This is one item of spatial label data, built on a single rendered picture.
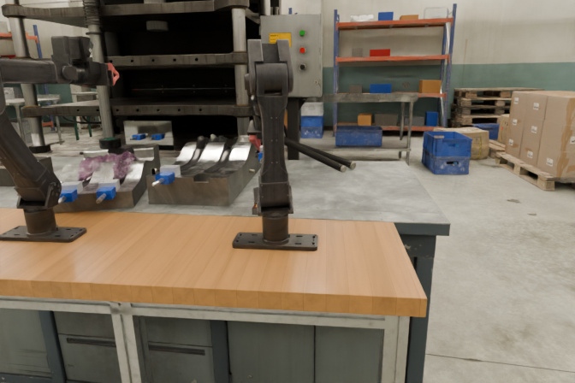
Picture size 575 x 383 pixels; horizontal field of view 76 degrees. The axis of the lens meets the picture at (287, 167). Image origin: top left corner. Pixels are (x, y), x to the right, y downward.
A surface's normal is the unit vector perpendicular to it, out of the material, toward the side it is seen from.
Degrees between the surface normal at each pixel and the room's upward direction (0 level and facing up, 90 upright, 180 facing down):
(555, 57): 90
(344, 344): 90
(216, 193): 90
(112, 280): 0
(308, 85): 90
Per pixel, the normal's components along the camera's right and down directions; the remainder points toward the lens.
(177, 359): -0.14, 0.25
